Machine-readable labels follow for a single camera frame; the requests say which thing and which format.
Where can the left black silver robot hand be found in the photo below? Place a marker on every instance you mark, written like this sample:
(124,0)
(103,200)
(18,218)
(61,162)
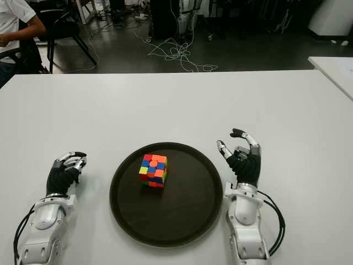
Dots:
(59,178)

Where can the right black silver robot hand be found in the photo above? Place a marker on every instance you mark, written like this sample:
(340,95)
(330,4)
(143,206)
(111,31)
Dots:
(246,168)

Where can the multicoloured Rubik's cube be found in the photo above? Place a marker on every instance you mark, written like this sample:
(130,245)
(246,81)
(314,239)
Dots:
(154,171)

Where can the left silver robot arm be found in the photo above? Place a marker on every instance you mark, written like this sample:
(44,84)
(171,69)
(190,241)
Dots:
(45,220)

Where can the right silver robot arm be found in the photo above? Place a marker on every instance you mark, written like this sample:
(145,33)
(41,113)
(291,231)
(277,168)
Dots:
(246,218)

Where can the dark brown round plate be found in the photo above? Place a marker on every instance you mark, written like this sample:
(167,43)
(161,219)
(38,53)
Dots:
(165,204)

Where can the black office armchair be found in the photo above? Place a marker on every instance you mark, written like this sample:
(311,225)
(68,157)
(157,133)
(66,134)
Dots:
(36,58)

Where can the white side table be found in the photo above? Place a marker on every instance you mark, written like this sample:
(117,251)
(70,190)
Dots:
(335,73)

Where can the black four-legged chair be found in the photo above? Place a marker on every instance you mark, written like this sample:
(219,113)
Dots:
(63,30)

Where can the black wheeled equipment rack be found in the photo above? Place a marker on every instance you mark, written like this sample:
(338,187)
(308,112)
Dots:
(245,19)

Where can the crumpled white paper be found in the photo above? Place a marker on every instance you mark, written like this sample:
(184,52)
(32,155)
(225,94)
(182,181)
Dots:
(344,43)

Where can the seated person in white shirt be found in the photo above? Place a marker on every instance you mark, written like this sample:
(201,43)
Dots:
(12,16)

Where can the black cabinet on casters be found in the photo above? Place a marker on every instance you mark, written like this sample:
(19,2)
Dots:
(164,19)

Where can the white machine housing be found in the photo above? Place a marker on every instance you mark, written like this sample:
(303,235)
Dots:
(333,16)

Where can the white power strip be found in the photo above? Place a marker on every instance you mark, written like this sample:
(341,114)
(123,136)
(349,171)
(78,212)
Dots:
(141,16)

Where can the white desk frame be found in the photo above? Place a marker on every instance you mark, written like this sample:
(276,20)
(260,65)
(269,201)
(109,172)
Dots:
(89,13)

